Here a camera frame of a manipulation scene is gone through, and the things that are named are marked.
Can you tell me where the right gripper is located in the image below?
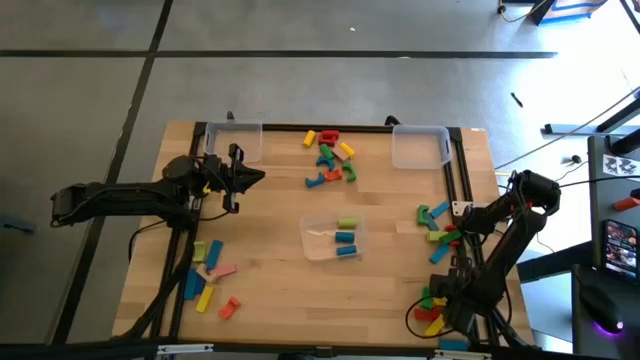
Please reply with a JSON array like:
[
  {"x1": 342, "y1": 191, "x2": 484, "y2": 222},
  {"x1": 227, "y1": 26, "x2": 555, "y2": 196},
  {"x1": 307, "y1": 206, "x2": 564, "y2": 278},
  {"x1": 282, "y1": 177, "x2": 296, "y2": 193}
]
[{"x1": 428, "y1": 269, "x2": 484, "y2": 335}]

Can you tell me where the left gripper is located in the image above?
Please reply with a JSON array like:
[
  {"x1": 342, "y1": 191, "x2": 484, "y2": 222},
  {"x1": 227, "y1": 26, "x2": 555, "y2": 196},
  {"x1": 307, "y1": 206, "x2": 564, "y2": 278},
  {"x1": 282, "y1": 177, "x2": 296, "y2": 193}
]
[{"x1": 197, "y1": 143, "x2": 267, "y2": 214}]

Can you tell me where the yellow plank block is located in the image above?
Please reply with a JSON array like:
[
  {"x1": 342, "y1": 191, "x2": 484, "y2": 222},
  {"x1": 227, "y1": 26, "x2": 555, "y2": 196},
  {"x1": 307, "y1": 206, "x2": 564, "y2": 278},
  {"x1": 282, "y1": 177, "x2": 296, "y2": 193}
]
[
  {"x1": 195, "y1": 285, "x2": 216, "y2": 314},
  {"x1": 423, "y1": 313, "x2": 447, "y2": 338}
]

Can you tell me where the clear plastic bin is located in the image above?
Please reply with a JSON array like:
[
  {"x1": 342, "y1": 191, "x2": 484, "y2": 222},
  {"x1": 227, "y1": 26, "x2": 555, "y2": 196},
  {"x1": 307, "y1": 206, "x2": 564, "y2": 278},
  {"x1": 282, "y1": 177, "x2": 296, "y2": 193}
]
[
  {"x1": 299, "y1": 212, "x2": 372, "y2": 263},
  {"x1": 391, "y1": 124, "x2": 454, "y2": 171},
  {"x1": 203, "y1": 121, "x2": 264, "y2": 165}
]

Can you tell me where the green plank block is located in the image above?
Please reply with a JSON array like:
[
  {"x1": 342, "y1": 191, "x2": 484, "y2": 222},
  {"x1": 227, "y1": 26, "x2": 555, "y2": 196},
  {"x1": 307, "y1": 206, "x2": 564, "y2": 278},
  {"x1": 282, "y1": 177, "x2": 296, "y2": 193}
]
[{"x1": 438, "y1": 228, "x2": 464, "y2": 246}]

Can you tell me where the pink plank block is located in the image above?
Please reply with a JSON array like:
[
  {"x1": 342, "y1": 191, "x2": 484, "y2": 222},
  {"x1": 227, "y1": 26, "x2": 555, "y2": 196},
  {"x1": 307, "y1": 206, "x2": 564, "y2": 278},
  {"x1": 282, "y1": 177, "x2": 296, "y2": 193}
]
[{"x1": 208, "y1": 264, "x2": 239, "y2": 282}]

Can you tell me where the black mouse pad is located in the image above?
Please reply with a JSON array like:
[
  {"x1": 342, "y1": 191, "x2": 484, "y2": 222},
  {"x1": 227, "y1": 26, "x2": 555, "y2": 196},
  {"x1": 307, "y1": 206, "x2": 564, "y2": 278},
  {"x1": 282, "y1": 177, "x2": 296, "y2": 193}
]
[{"x1": 571, "y1": 263, "x2": 640, "y2": 359}]

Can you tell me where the black computer mouse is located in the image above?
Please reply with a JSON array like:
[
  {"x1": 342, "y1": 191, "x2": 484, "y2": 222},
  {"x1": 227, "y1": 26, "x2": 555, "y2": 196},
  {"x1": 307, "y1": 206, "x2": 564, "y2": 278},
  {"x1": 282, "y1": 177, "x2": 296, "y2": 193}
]
[{"x1": 578, "y1": 283, "x2": 625, "y2": 335}]

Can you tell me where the smartphone with lit screen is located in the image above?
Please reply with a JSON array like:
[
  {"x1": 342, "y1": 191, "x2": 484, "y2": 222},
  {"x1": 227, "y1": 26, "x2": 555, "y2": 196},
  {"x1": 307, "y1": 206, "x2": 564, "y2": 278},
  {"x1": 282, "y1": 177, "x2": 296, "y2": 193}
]
[{"x1": 602, "y1": 219, "x2": 640, "y2": 279}]

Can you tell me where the dark side desk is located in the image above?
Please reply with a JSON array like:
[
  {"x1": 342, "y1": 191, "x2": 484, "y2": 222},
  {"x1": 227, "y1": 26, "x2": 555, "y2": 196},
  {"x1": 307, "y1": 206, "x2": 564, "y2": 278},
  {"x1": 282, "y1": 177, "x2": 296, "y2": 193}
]
[{"x1": 588, "y1": 133, "x2": 640, "y2": 274}]

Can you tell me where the white marker paper sheet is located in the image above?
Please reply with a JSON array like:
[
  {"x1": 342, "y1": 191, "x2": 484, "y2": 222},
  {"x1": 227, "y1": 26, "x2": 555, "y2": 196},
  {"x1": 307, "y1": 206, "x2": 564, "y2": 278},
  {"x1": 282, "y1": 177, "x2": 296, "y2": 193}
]
[{"x1": 602, "y1": 153, "x2": 640, "y2": 177}]

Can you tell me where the black metal stand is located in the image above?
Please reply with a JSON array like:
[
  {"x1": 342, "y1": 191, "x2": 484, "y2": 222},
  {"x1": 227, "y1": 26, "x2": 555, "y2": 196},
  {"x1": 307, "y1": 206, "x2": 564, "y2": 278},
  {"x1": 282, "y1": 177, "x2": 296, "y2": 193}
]
[{"x1": 542, "y1": 87, "x2": 640, "y2": 156}]

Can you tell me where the blue white sign board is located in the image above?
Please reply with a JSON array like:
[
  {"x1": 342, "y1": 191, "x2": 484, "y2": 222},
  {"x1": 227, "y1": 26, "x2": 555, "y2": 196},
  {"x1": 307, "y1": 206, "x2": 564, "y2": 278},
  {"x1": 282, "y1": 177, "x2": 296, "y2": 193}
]
[{"x1": 529, "y1": 0, "x2": 609, "y2": 26}]

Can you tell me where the silver edge bracket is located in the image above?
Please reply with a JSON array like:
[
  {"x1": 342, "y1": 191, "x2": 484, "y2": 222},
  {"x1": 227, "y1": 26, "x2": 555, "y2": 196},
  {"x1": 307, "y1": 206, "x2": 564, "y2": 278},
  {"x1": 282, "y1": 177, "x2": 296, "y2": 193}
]
[
  {"x1": 433, "y1": 348, "x2": 494, "y2": 360},
  {"x1": 156, "y1": 343, "x2": 215, "y2": 357}
]

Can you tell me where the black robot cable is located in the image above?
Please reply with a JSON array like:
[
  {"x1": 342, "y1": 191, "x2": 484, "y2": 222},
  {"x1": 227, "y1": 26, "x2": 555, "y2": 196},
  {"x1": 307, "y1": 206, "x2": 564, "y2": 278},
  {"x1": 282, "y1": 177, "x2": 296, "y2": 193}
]
[{"x1": 405, "y1": 296, "x2": 454, "y2": 341}]

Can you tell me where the black aluminium table frame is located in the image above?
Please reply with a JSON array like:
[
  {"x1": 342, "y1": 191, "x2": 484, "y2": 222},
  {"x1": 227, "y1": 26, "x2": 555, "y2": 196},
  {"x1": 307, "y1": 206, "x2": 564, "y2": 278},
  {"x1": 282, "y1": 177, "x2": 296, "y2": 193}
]
[{"x1": 112, "y1": 121, "x2": 539, "y2": 360}]

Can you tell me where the grey floor cable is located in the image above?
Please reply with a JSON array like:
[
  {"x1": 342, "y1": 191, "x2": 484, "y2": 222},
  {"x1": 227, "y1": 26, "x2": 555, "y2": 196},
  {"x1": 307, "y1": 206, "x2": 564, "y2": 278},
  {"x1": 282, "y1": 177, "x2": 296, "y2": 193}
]
[{"x1": 493, "y1": 88, "x2": 640, "y2": 171}]

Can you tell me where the yellow floor cable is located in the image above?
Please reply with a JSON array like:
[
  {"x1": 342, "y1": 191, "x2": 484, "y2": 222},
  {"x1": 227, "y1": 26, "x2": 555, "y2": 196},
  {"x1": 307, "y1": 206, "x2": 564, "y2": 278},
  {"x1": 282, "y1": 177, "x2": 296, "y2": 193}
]
[{"x1": 497, "y1": 0, "x2": 549, "y2": 25}]

